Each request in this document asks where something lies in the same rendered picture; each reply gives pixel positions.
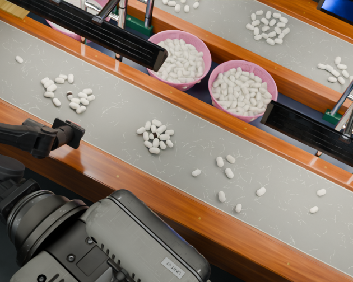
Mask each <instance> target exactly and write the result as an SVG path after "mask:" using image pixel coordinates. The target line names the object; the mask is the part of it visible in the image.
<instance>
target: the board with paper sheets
mask: <svg viewBox="0 0 353 282"><path fill-rule="evenodd" d="M0 10H2V11H4V12H6V13H8V14H10V15H12V16H14V17H16V18H18V19H21V20H23V19H24V18H25V16H26V15H27V14H28V13H29V12H30V11H28V10H25V9H23V8H21V7H19V6H17V5H15V4H13V3H11V2H8V1H6V0H0Z"/></svg>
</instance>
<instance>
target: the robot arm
mask: <svg viewBox="0 0 353 282"><path fill-rule="evenodd" d="M84 133H85V129H84V128H82V127H81V126H80V125H78V124H76V123H74V122H72V121H70V120H66V121H63V120H61V119H59V118H58V117H57V118H55V119H54V123H53V125H52V127H48V126H46V125H44V124H42V123H39V122H37V121H35V120H33V119H31V118H27V119H26V120H25V121H24V122H22V125H10V124H5V123H0V143H2V144H6V145H11V146H13V147H16V148H18V149H20V150H22V151H26V152H29V153H30V154H32V156H33V157H35V158H37V159H43V158H45V157H47V156H48V155H49V154H50V151H53V150H55V149H57V148H59V147H61V146H63V145H65V144H66V145H68V146H70V147H72V148H74V149H77V148H79V146H80V141H81V138H82V137H83V135H84ZM24 170H25V165H24V164H23V163H21V162H20V161H18V160H16V159H14V158H11V157H7V156H4V155H1V154H0V220H1V222H2V223H3V224H4V225H6V226H7V218H8V215H9V213H10V211H11V209H12V208H13V206H14V205H15V204H16V203H17V202H18V201H19V200H20V199H21V198H22V197H23V196H25V195H27V194H29V193H31V192H35V191H39V190H41V188H40V186H39V184H38V183H37V182H36V181H34V180H33V179H29V180H27V181H26V179H24V178H23V175H24ZM25 181H26V182H25ZM21 183H24V184H21Z"/></svg>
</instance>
